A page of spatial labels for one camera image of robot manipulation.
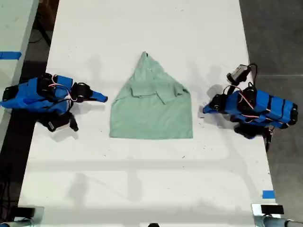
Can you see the short blue tape piece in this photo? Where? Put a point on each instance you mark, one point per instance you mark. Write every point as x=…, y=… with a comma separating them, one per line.
x=268, y=194

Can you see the silver black camera box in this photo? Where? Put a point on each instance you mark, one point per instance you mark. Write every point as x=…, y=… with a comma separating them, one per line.
x=237, y=72

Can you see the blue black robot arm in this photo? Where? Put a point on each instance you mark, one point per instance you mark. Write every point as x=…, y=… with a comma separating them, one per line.
x=30, y=94
x=272, y=106

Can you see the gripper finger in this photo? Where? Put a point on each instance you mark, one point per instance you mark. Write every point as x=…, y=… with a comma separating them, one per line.
x=208, y=107
x=98, y=94
x=98, y=98
x=213, y=111

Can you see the black camera stalk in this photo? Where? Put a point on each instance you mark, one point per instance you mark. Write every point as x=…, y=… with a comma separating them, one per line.
x=73, y=123

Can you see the pale green T-shirt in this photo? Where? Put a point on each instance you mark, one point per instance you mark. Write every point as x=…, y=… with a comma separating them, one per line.
x=151, y=113

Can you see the small black box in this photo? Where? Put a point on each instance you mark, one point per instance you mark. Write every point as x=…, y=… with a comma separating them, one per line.
x=272, y=209
x=26, y=211

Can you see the long blue tape strip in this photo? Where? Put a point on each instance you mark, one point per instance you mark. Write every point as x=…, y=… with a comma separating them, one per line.
x=10, y=55

